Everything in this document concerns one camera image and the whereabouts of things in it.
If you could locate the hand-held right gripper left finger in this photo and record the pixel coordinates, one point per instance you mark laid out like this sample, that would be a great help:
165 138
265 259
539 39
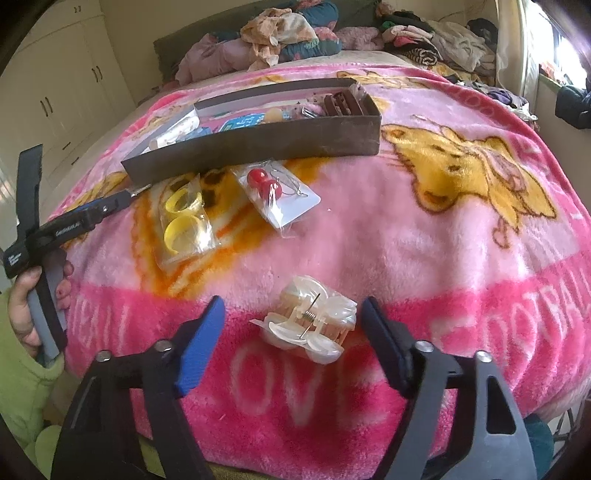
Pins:
201 346

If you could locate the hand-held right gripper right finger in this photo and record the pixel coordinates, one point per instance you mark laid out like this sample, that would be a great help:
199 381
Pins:
385 341

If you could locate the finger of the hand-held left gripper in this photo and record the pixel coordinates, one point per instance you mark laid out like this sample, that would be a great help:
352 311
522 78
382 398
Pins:
31 189
115 202

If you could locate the pearl white hair claw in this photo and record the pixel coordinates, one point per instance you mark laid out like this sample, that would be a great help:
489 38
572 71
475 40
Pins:
323 318

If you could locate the yellow rings packet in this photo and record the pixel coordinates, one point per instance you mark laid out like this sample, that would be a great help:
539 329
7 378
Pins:
182 233

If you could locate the red bead earrings packet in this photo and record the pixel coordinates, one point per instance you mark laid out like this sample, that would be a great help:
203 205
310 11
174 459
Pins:
263 184

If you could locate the brown shallow box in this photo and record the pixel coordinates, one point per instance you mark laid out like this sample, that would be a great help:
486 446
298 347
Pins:
277 141

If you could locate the brown hair clip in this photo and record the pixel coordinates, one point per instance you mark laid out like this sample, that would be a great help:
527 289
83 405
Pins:
341 104

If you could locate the person's left forearm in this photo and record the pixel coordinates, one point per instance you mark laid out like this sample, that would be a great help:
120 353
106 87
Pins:
23 397

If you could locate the person's left hand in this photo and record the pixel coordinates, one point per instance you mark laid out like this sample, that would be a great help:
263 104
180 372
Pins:
21 314

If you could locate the pink printed blanket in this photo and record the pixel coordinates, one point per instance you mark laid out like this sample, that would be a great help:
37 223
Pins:
369 258

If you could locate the cream wardrobe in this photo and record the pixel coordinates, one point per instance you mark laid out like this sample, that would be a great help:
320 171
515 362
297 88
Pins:
60 78

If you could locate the teal card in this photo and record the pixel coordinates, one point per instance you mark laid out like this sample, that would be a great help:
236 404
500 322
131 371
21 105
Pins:
240 122

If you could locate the pile of clothes on bed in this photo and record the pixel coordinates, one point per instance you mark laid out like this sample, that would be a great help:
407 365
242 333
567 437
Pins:
168 60

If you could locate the pink floral quilt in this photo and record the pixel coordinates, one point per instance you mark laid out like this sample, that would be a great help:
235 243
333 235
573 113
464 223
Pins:
207 57

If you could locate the cream orange patterned cloth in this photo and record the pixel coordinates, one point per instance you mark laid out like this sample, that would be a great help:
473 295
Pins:
277 30

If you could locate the floral laundry basket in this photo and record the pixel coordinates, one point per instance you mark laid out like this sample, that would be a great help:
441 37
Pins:
508 99

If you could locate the pink pillow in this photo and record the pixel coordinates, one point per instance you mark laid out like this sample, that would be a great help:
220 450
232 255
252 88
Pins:
360 38

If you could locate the dark jacket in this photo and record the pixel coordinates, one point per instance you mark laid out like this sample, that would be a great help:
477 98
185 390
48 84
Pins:
575 106

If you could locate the cream curtain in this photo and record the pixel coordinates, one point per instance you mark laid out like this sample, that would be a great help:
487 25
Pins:
517 46

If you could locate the window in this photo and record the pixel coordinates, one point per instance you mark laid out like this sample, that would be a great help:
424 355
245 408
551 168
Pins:
572 37

